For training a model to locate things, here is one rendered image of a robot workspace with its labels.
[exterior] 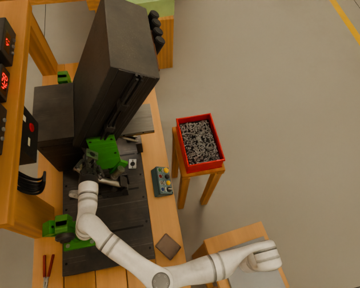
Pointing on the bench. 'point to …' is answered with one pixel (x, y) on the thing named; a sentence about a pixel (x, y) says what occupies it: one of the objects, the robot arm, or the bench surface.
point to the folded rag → (168, 246)
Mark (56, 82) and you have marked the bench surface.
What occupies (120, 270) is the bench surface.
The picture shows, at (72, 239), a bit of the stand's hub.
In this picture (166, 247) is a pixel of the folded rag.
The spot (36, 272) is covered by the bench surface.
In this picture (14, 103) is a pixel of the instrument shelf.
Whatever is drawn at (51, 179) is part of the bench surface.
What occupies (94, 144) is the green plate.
